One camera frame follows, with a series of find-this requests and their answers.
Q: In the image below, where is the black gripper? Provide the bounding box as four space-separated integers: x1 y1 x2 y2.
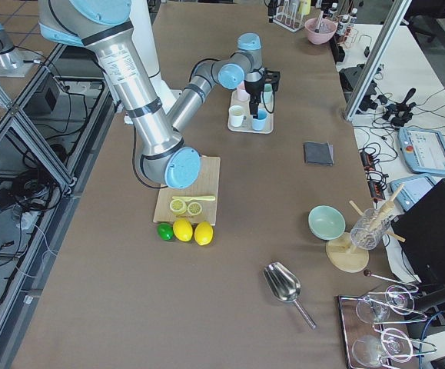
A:
244 68 281 118
264 0 279 23

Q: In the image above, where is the pink plastic cup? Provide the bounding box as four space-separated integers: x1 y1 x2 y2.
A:
236 81 249 102

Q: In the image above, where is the cream plastic cup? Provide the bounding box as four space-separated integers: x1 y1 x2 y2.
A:
228 105 244 128

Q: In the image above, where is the blue plastic cup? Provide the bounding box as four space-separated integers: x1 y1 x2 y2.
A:
251 109 267 131

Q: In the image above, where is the green plastic cup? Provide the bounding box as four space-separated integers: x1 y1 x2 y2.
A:
263 84 273 105

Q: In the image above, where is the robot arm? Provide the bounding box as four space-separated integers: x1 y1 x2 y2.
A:
38 0 280 189

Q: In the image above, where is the cream serving tray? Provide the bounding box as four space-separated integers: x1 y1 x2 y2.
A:
227 91 274 134

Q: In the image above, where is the yellow cup on rack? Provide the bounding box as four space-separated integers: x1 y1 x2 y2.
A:
299 0 311 15

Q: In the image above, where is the metal muddler in bowl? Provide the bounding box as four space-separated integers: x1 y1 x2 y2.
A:
314 11 324 33

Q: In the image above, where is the pink bowl with ice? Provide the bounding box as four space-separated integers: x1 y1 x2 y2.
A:
304 18 337 45

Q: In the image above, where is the grey folded cloth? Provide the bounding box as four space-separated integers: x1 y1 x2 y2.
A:
304 141 334 166

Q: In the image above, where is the wooden cutting board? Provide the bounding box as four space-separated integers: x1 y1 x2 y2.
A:
153 156 221 226

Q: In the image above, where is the lemon half slice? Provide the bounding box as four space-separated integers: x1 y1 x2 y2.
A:
169 199 188 215
187 201 203 217

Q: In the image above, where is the yellow plastic knife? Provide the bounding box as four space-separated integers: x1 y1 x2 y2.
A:
172 195 216 201

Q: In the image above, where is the yellow lemon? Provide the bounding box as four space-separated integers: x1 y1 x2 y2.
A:
173 218 193 242
194 221 214 246

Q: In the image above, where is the green bowl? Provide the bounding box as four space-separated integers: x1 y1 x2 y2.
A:
308 205 346 241

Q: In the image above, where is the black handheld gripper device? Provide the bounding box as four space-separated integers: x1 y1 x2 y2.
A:
383 88 417 127

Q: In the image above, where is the green lime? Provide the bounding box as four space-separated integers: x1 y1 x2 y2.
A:
157 223 174 241

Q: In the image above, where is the clear glass mug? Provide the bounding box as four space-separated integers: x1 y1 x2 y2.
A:
350 208 391 250

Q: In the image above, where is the wooden mug tree stand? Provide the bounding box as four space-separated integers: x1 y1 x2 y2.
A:
326 185 406 273

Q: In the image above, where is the blue teach pendant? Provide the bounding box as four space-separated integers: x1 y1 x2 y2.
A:
390 174 436 211
398 127 445 177

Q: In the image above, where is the metal scoop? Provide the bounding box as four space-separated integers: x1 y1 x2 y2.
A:
263 261 317 330

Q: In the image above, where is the black laptop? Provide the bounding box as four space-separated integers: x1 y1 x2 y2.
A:
392 179 445 284

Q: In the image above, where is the metal wine glass rack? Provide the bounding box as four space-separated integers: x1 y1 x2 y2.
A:
337 284 437 368

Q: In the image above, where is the white wire cup rack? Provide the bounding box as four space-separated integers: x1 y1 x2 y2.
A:
273 0 304 32

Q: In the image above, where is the aluminium frame post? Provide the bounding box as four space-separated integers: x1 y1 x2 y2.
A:
344 0 411 122

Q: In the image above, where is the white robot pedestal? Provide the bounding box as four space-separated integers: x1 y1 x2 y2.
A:
130 0 181 113

